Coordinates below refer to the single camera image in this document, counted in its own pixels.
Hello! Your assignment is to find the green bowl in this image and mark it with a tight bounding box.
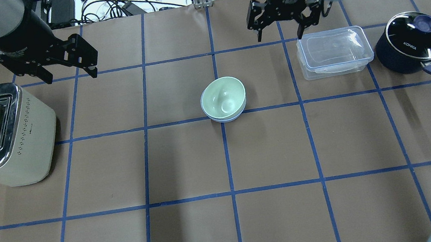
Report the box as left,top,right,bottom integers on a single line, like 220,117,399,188
200,76,247,107

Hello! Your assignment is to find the cream white toaster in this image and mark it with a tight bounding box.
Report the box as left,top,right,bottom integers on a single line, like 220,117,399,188
0,82,56,187

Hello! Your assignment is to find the black power adapter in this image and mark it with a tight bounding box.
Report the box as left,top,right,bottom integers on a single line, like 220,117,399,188
47,0,76,29

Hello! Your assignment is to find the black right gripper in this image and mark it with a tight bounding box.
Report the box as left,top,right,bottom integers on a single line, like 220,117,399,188
247,0,332,42

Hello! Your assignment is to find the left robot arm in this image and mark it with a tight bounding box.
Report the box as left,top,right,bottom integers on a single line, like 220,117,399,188
0,0,98,84

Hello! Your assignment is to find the blue bowl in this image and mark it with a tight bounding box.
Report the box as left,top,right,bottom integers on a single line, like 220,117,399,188
201,99,247,123

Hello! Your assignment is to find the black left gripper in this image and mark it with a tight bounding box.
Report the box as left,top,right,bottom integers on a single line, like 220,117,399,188
0,34,98,85

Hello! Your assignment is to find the clear plastic container with lid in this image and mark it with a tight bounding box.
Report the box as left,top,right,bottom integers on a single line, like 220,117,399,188
297,26,375,81

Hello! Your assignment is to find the dark blue pot with lid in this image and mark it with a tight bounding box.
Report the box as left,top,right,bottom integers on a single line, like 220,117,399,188
374,11,431,75

